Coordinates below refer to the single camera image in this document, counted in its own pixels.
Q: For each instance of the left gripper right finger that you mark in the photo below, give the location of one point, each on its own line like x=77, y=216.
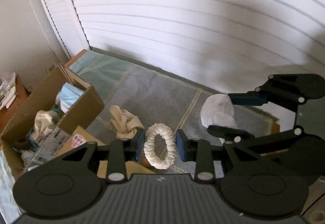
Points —
x=198, y=151

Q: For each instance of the cream fluffy scrunchie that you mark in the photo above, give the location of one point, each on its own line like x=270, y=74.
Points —
x=160, y=146

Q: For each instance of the white louvered closet doors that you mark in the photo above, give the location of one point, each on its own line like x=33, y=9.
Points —
x=228, y=45

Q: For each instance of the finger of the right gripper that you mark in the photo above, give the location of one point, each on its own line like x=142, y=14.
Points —
x=229, y=134
x=247, y=99

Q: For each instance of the beige knotted cloth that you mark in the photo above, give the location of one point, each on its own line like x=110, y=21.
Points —
x=125, y=123

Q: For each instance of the wooden nightstand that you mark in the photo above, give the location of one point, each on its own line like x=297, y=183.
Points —
x=21, y=96

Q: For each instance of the blue face mask stack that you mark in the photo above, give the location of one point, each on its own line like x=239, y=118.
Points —
x=68, y=96

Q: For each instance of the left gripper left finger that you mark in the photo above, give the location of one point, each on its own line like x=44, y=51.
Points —
x=121, y=151

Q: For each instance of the green grey plaid blanket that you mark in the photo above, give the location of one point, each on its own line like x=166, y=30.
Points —
x=152, y=96

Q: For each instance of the white cloth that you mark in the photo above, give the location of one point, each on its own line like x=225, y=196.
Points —
x=218, y=110

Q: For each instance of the white wall outlet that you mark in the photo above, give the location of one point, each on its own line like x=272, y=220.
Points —
x=51, y=68

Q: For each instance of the beige drawstring pouch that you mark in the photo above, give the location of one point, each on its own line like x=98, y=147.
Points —
x=45, y=122

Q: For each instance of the brown cardboard box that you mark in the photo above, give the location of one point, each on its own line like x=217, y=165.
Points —
x=17, y=135

